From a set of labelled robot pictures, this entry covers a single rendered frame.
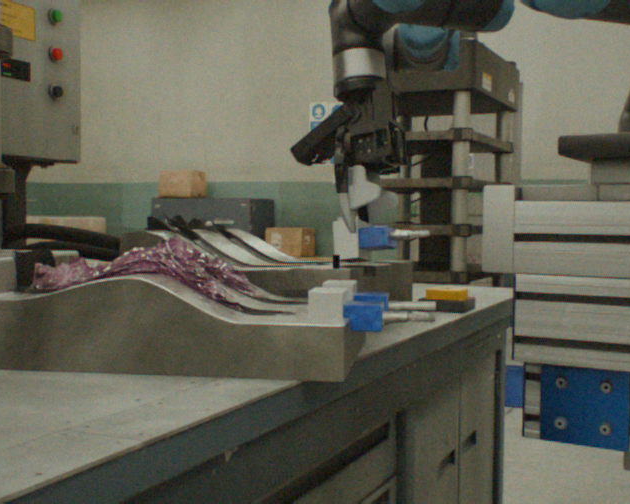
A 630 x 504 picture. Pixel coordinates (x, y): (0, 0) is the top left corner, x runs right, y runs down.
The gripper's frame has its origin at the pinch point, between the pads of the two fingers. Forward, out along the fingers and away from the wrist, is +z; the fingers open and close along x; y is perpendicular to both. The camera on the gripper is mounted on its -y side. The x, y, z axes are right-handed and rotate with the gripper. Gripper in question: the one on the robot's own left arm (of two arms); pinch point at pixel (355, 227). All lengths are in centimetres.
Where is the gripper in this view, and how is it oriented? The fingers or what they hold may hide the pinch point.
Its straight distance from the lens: 117.8
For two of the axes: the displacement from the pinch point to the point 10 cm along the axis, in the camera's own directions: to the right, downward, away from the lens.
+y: 9.0, -1.1, -4.1
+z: 0.6, 9.9, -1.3
